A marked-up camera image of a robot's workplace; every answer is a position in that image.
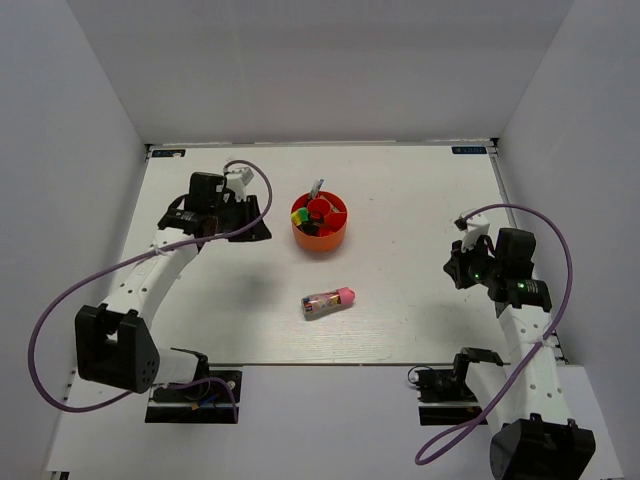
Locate orange round organizer container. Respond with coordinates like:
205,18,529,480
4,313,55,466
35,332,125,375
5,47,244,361
290,190,348,253

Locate green black highlighter marker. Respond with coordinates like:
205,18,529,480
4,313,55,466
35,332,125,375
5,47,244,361
290,207,309,227

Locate left blue label sticker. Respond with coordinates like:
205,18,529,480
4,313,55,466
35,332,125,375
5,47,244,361
151,149,186,158

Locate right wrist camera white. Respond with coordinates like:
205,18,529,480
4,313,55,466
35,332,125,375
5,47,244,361
454,210,490,253

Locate blue label sticker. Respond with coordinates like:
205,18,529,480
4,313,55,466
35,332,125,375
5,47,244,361
451,145,487,155
151,149,186,158

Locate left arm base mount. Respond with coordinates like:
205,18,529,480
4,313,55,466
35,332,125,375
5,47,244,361
145,369,243,425

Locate green pen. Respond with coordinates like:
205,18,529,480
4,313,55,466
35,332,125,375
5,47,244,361
308,180,321,200

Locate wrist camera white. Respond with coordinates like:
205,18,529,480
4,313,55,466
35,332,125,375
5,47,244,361
224,167,254,201
454,210,490,253

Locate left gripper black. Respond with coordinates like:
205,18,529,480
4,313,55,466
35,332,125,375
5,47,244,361
211,195,273,242

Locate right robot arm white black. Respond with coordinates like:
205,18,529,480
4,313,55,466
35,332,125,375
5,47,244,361
444,220,596,479

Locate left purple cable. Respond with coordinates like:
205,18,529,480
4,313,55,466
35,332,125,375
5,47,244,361
27,159,274,424

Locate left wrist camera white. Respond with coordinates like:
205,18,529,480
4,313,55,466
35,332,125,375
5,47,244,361
224,167,254,201

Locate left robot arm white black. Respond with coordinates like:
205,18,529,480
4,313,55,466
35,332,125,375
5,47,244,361
75,164,272,399

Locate right blue label sticker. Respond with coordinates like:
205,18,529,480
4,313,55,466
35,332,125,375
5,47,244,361
451,145,487,155

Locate black handled scissors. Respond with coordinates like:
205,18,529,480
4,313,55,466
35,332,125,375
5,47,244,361
298,212,332,237

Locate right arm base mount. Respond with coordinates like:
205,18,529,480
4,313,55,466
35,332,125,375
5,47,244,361
407,347,504,426

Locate pink capped eraser bottle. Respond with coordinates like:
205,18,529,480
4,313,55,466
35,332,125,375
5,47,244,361
301,287,356,320

